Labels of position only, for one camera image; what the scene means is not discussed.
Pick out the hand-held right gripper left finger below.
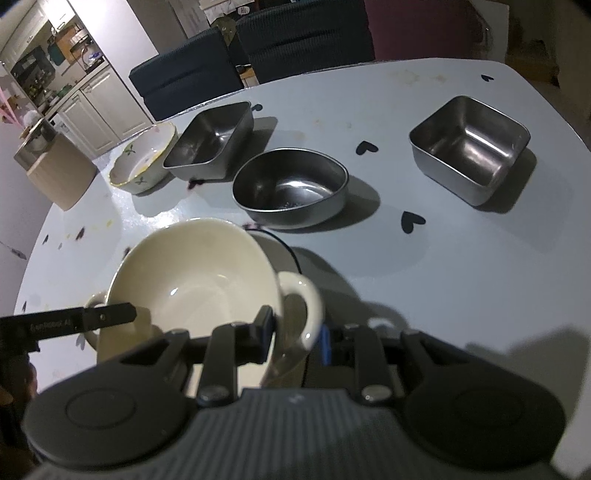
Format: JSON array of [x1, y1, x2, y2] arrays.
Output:
[[117, 305, 277, 407]]

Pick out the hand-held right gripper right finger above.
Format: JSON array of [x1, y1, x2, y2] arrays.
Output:
[[318, 324, 472, 405]]

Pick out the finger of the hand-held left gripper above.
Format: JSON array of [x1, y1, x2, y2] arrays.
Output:
[[0, 302, 138, 354]]

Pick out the cream bowl with handles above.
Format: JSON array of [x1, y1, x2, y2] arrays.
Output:
[[84, 218, 325, 388]]

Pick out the oval steel bowl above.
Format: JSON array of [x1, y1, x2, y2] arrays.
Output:
[[232, 148, 349, 230]]

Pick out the floral ceramic bowl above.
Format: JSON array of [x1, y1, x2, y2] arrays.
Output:
[[108, 121, 178, 193]]

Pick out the rectangular steel container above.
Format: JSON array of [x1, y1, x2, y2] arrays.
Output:
[[163, 102, 254, 182]]

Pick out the square steel container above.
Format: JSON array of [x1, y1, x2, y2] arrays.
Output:
[[409, 95, 532, 207]]

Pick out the beige thermos jug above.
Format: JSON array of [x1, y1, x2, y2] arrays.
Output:
[[14, 117, 99, 212]]

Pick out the white lower kitchen cabinets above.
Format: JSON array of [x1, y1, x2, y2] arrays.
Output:
[[46, 65, 153, 158]]

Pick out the white kitchen cabinets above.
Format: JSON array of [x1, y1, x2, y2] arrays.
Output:
[[0, 0, 77, 47], [46, 65, 153, 158]]

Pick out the navy dining chair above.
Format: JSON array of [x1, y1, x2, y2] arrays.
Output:
[[128, 28, 245, 121], [235, 0, 375, 85]]

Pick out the white upper kitchen cabinets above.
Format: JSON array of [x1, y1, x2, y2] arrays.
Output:
[[0, 0, 77, 47]]

